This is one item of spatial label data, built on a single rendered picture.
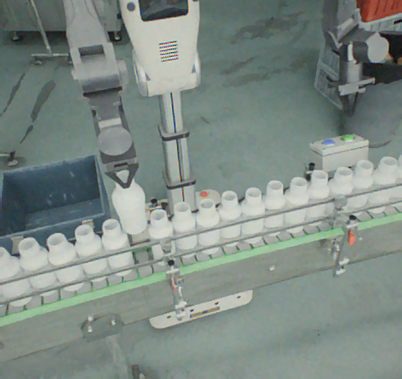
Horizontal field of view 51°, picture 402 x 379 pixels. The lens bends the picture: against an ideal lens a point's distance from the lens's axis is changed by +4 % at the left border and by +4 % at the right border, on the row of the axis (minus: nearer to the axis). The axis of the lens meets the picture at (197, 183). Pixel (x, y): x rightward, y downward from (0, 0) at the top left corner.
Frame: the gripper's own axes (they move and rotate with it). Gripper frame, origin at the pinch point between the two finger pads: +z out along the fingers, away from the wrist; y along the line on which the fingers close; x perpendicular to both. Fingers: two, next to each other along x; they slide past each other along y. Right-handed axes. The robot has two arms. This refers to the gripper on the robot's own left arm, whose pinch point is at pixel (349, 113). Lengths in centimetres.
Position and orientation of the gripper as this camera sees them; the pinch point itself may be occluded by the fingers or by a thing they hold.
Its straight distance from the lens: 127.5
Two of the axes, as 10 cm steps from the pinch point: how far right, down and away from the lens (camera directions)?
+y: 9.6, -2.2, 1.6
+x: -2.3, -3.6, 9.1
